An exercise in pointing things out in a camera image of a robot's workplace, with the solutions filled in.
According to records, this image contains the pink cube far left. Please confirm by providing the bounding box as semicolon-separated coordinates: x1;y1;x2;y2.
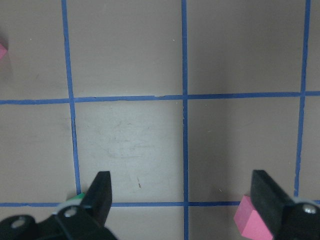
0;43;8;60

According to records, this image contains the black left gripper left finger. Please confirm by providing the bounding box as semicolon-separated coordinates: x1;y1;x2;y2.
80;171;112;226

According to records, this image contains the pink cube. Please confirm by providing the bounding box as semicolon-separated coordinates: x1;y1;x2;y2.
0;43;8;60
233;195;273;240

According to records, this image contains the pink cube near centre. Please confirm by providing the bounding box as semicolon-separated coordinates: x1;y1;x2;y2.
233;195;273;240

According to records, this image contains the green cube near left arm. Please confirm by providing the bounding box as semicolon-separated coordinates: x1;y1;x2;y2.
67;192;85;201

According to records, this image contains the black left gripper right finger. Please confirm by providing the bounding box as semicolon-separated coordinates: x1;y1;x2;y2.
250;169;296;238

